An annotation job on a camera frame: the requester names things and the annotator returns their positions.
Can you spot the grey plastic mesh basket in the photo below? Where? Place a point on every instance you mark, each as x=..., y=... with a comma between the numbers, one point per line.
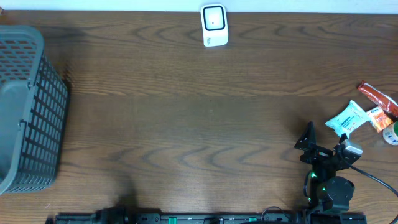
x=34, y=105

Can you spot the small orange snack packet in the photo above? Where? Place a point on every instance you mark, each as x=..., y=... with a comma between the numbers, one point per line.
x=378, y=119

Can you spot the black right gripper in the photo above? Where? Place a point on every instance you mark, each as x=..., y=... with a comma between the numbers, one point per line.
x=318, y=152

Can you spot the teal tissue pack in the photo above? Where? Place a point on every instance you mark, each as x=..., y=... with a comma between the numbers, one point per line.
x=350, y=119

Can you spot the orange snack bar wrapper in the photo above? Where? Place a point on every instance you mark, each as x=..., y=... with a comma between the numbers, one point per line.
x=385, y=102

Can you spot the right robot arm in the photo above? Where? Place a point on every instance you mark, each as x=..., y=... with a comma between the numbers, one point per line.
x=328, y=194

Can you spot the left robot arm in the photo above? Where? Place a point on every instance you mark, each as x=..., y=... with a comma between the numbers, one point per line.
x=113, y=215

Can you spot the white barcode scanner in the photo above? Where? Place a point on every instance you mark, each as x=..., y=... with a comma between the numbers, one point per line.
x=214, y=25

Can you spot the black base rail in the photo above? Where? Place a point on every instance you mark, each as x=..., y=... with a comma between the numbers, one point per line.
x=155, y=218

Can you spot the green lid jar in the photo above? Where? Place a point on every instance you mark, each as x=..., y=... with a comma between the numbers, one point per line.
x=390, y=134

